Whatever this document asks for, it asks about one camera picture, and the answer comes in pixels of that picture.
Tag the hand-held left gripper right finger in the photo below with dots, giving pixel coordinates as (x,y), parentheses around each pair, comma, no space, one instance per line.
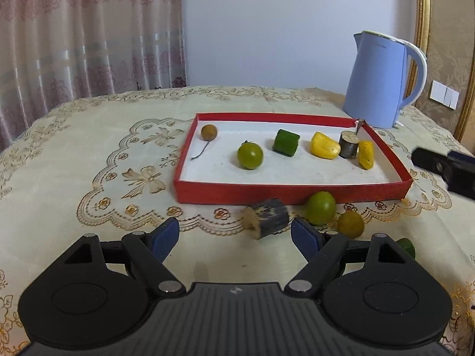
(306,238)

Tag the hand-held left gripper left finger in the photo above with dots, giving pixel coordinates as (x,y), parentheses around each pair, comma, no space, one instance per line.
(165,239)

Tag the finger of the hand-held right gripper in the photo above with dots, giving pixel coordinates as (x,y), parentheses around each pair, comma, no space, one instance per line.
(426,158)
(462,157)

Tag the green tomato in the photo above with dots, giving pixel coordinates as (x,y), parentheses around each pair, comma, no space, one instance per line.
(321,206)
(250,155)

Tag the dark sugarcane piece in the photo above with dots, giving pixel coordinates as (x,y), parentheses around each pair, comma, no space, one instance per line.
(269,215)

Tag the small yellow jackfruit pod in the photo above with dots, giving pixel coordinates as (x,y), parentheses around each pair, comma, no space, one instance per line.
(365,154)

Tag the red cardboard tray box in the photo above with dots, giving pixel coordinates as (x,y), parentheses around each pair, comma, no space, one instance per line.
(297,174)

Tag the pale-ended sugarcane piece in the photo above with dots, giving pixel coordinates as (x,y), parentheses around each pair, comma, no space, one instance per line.
(349,145)

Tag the green cucumber piece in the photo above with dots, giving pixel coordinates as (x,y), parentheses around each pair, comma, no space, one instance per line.
(406,246)
(285,142)

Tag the yellow pepper piece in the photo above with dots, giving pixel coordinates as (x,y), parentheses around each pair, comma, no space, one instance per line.
(324,145)

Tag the brown longan with long stem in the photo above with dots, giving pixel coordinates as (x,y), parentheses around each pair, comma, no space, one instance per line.
(209,132)

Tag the light blue electric kettle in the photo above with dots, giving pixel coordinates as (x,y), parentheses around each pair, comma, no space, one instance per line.
(374,81)

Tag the pink patterned curtain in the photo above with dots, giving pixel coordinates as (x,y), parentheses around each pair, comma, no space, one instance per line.
(92,44)

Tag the gold wall moulding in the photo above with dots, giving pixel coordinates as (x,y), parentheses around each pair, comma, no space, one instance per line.
(465,115)
(424,7)

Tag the white wall switch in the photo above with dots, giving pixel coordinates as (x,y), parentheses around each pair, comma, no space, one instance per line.
(443,94)

